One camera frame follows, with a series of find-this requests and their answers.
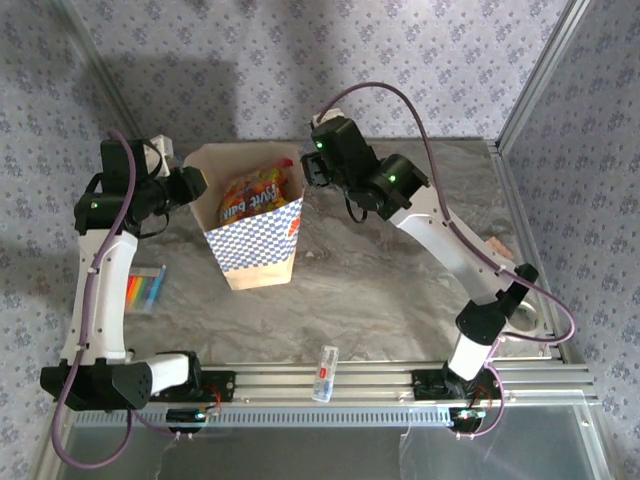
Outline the red fruit candy bag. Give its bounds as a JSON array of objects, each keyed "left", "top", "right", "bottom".
[{"left": 215, "top": 158, "right": 297, "bottom": 227}]

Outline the brown blue checked paper bag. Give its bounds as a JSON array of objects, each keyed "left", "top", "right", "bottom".
[{"left": 182, "top": 139, "right": 314, "bottom": 291}]

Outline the rainbow crayon pack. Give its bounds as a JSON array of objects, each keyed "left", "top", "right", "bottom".
[{"left": 124, "top": 264, "right": 167, "bottom": 316}]

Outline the small clear plastic box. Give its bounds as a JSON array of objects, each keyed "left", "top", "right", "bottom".
[{"left": 311, "top": 344, "right": 340, "bottom": 404}]

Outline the black left controller board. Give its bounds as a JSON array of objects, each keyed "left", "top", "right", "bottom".
[{"left": 166, "top": 407, "right": 221, "bottom": 435}]

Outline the black controller board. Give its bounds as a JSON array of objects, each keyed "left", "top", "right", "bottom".
[
  {"left": 448, "top": 407, "right": 487, "bottom": 434},
  {"left": 166, "top": 407, "right": 221, "bottom": 435}
]

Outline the clear tape roll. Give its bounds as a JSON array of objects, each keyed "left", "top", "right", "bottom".
[{"left": 504, "top": 299, "right": 543, "bottom": 336}]

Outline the grey metal panel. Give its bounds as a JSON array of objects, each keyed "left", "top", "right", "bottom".
[{"left": 59, "top": 405, "right": 609, "bottom": 480}]

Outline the black right controller board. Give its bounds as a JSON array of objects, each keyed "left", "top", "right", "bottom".
[{"left": 448, "top": 407, "right": 487, "bottom": 434}]

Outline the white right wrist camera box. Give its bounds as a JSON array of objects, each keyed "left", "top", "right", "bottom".
[{"left": 312, "top": 107, "right": 344, "bottom": 130}]

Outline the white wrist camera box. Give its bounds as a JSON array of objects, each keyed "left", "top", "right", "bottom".
[
  {"left": 149, "top": 133, "right": 176, "bottom": 174},
  {"left": 312, "top": 107, "right": 344, "bottom": 130}
]

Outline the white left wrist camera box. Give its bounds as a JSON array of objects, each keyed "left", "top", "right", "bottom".
[{"left": 149, "top": 133, "right": 176, "bottom": 174}]

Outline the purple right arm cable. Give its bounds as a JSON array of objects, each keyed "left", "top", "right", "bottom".
[{"left": 322, "top": 82, "right": 577, "bottom": 440}]

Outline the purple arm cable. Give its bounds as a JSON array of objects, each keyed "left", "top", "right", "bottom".
[
  {"left": 322, "top": 82, "right": 577, "bottom": 440},
  {"left": 49, "top": 128, "right": 176, "bottom": 470}
]

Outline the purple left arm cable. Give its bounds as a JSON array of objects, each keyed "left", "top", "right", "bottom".
[{"left": 49, "top": 128, "right": 176, "bottom": 470}]

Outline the aluminium frame post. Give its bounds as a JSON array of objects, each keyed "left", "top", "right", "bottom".
[
  {"left": 49, "top": 0, "right": 152, "bottom": 151},
  {"left": 494, "top": 0, "right": 595, "bottom": 149}
]

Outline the aluminium table side rail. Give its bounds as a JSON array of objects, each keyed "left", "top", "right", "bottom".
[{"left": 487, "top": 139, "right": 571, "bottom": 364}]

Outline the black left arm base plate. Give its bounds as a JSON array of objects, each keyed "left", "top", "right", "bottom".
[{"left": 149, "top": 370, "right": 237, "bottom": 402}]

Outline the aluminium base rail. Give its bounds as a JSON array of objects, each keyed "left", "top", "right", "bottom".
[{"left": 54, "top": 363, "right": 600, "bottom": 407}]

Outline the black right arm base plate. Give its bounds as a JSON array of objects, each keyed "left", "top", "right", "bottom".
[{"left": 412, "top": 369, "right": 504, "bottom": 401}]

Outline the grey slotted cable duct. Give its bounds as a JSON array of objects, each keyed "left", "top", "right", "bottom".
[{"left": 147, "top": 404, "right": 454, "bottom": 429}]

